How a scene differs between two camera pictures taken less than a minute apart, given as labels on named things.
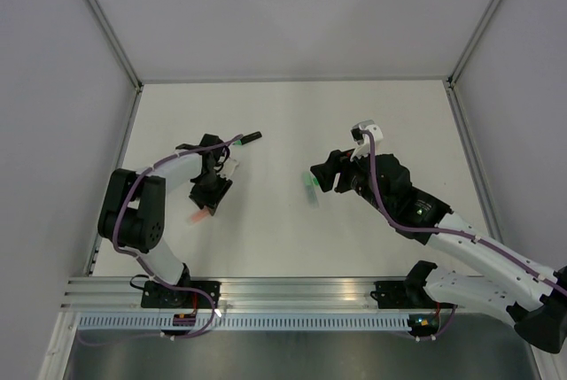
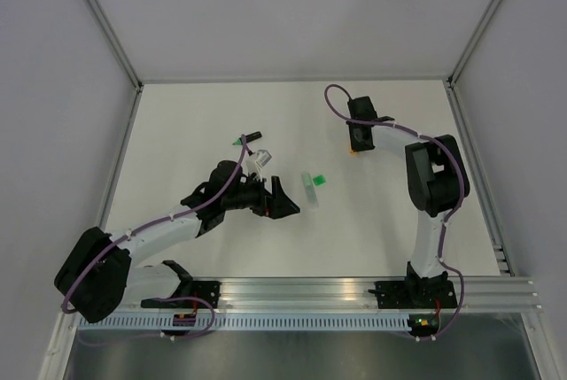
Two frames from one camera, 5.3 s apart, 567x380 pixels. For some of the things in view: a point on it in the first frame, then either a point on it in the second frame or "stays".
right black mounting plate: x=393 y=295 stays
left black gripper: x=213 y=201 → x=275 y=205
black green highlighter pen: x=247 y=138 stays
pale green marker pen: x=312 y=197 stays
